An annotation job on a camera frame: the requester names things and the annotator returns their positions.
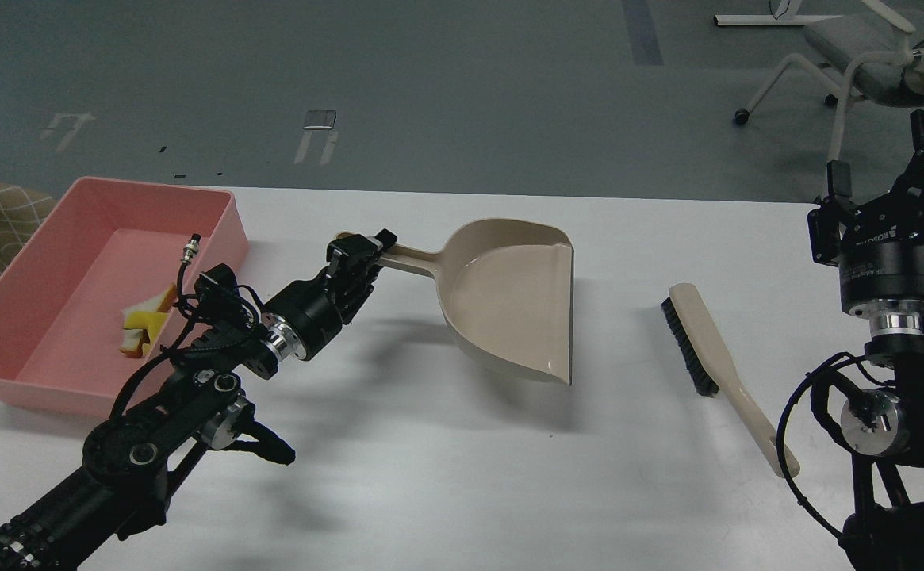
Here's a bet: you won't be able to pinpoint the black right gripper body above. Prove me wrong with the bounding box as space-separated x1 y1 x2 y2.
838 151 924 317

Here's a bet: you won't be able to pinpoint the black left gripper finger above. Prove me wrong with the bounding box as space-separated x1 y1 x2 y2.
325 235 381 297
355 228 397 306

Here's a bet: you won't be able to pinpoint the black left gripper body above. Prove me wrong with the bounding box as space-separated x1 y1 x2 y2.
262 274 374 362

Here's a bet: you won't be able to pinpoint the beige plastic dustpan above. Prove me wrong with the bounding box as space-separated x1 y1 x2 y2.
379 218 574 386

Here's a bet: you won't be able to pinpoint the yellow sponge piece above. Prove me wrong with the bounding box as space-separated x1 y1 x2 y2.
118 310 168 358

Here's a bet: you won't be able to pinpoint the white bread slice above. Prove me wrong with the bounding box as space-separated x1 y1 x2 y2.
118 283 178 358

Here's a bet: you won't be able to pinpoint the beige hand brush black bristles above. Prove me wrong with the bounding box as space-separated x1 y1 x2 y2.
660 282 801 478

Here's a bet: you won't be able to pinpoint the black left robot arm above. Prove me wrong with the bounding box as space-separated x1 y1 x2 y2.
0 230 397 570

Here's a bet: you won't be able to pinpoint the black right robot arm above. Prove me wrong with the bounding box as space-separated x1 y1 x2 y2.
773 109 924 570

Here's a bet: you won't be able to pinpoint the pink plastic bin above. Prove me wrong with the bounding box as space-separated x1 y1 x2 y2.
0 178 248 418

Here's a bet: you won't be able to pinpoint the white desk base bar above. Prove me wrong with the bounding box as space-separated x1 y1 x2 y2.
712 14 840 28

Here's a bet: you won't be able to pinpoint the white frame grey chair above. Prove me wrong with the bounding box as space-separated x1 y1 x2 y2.
734 1 924 160

